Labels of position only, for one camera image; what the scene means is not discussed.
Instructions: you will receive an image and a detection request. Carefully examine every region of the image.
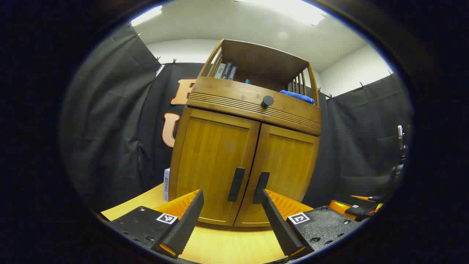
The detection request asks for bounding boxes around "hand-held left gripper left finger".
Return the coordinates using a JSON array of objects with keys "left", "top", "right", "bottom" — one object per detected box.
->
[{"left": 106, "top": 189, "right": 204, "bottom": 259}]

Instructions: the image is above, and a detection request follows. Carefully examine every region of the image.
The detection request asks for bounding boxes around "pale blue paperback book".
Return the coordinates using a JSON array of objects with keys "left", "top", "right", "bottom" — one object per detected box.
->
[{"left": 163, "top": 168, "right": 171, "bottom": 202}]

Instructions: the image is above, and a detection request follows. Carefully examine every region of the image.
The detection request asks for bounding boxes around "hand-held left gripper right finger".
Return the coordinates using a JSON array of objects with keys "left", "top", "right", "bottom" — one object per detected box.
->
[{"left": 261, "top": 189, "right": 363, "bottom": 259}]

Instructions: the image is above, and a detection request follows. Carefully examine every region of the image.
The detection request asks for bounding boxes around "blue folded towel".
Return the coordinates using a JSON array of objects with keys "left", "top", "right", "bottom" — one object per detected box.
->
[{"left": 280, "top": 90, "right": 315, "bottom": 105}]

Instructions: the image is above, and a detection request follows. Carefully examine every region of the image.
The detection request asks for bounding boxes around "black backdrop cloth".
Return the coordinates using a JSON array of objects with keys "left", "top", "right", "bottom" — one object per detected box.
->
[{"left": 60, "top": 24, "right": 413, "bottom": 217}]

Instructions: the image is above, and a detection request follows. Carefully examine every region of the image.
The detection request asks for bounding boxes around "wooden double-door shoe cabinet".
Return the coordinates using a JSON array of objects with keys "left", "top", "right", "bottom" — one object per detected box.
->
[{"left": 169, "top": 39, "right": 322, "bottom": 227}]

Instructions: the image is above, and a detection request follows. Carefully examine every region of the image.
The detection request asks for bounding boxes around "ribbed wooden cabinet drawer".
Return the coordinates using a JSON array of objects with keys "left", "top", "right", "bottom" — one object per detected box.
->
[{"left": 186, "top": 76, "right": 322, "bottom": 136}]

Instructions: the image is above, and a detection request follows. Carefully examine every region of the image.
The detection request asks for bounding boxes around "ceiling light panel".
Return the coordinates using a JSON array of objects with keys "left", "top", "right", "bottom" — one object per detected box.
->
[
  {"left": 131, "top": 5, "right": 162, "bottom": 26},
  {"left": 234, "top": 0, "right": 326, "bottom": 26}
]

